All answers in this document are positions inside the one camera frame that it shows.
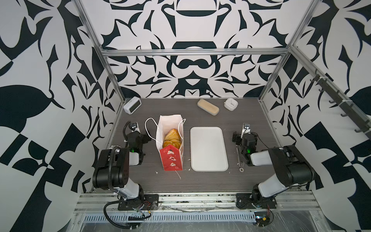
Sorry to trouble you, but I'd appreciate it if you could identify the small electronics board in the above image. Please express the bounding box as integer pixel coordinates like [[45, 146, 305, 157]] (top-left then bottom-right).
[[254, 210, 274, 228]]

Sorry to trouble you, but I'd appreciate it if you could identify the small white lidded container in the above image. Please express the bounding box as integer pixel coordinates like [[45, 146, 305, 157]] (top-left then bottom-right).
[[224, 98, 238, 111]]

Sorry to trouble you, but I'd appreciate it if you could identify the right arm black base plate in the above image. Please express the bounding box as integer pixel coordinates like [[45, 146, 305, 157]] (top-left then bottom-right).
[[236, 193, 277, 209]]

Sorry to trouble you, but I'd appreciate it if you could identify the white rectangular tray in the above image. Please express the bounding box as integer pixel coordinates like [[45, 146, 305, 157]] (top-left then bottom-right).
[[190, 127, 229, 172]]

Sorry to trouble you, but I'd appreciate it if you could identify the beige oblong sponge block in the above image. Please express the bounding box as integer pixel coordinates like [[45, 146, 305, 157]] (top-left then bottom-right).
[[197, 99, 219, 116]]

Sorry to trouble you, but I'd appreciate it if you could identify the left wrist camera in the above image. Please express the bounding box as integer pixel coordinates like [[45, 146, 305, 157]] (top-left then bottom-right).
[[129, 122, 140, 132]]

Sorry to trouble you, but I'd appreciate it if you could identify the white red paper bag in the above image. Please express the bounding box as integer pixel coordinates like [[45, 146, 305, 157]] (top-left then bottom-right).
[[145, 115, 186, 172]]

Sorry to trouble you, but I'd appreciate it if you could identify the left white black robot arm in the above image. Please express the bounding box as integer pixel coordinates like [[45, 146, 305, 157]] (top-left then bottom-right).
[[92, 131, 151, 206]]

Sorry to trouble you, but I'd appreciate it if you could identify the white slotted cable duct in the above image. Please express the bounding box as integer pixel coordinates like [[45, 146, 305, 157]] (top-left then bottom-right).
[[82, 211, 257, 223]]

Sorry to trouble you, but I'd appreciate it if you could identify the white digital alarm clock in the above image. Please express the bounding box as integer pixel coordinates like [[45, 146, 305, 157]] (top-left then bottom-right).
[[123, 97, 142, 115]]

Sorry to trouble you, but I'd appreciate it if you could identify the black wall hook rail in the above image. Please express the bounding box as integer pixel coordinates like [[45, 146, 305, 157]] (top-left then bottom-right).
[[311, 69, 371, 140]]

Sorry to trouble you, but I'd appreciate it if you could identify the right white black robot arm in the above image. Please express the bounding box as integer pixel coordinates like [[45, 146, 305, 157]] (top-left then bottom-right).
[[232, 132, 316, 209]]

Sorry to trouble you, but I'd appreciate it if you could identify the yellow fake pastry bread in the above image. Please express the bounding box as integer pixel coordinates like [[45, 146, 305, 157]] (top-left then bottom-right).
[[162, 139, 182, 149]]

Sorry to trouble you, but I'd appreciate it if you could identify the brown fake croissant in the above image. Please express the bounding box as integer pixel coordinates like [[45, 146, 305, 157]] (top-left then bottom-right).
[[164, 129, 181, 141]]

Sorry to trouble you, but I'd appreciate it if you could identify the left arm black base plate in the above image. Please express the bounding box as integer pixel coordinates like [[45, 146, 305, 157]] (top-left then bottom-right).
[[118, 194, 159, 211]]

